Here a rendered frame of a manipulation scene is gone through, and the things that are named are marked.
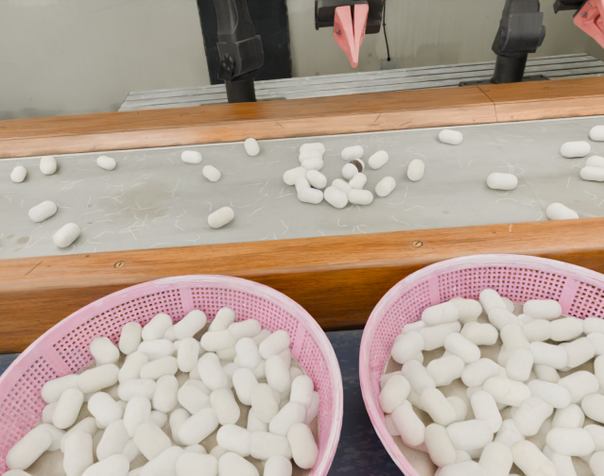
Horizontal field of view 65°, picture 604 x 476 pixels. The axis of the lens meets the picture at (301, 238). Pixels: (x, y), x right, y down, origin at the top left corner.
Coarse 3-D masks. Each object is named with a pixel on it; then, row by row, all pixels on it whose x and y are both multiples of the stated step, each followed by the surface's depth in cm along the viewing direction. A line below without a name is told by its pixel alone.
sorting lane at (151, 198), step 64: (448, 128) 75; (512, 128) 74; (576, 128) 72; (0, 192) 67; (64, 192) 66; (128, 192) 65; (192, 192) 64; (256, 192) 63; (448, 192) 60; (512, 192) 59; (576, 192) 58; (0, 256) 55
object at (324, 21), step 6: (318, 0) 67; (354, 0) 68; (360, 0) 68; (366, 0) 68; (372, 0) 68; (378, 0) 68; (384, 0) 68; (372, 6) 70; (378, 6) 70; (318, 18) 72; (324, 18) 72; (330, 18) 72; (318, 24) 72; (324, 24) 72; (330, 24) 72
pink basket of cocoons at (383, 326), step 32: (480, 256) 45; (512, 256) 44; (416, 288) 44; (448, 288) 45; (480, 288) 46; (512, 288) 45; (544, 288) 44; (576, 288) 43; (384, 320) 41; (416, 320) 44; (384, 352) 40; (384, 416) 36
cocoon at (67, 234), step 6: (66, 228) 55; (72, 228) 55; (78, 228) 56; (60, 234) 54; (66, 234) 54; (72, 234) 55; (78, 234) 56; (54, 240) 54; (60, 240) 54; (66, 240) 54; (72, 240) 55; (60, 246) 55
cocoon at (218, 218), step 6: (222, 210) 56; (228, 210) 56; (210, 216) 56; (216, 216) 55; (222, 216) 56; (228, 216) 56; (210, 222) 55; (216, 222) 55; (222, 222) 56; (228, 222) 57; (216, 228) 56
